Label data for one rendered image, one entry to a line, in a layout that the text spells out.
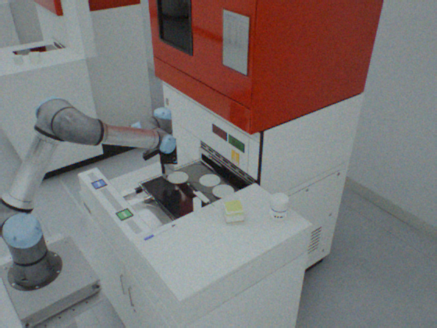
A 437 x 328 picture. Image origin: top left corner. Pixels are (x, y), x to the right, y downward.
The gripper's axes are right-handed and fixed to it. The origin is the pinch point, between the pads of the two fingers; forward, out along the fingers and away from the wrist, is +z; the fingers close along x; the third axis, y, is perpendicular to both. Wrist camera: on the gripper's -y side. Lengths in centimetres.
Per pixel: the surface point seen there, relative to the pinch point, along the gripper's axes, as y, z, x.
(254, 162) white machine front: 41.0, -15.1, -15.1
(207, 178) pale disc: 21.4, 1.3, -2.6
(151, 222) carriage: -5.4, 3.3, -29.2
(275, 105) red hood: 49, -41, -13
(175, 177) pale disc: 5.9, 1.2, -0.3
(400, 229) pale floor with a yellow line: 166, 91, 42
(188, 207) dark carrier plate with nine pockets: 10.8, 1.4, -23.4
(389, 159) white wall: 162, 49, 73
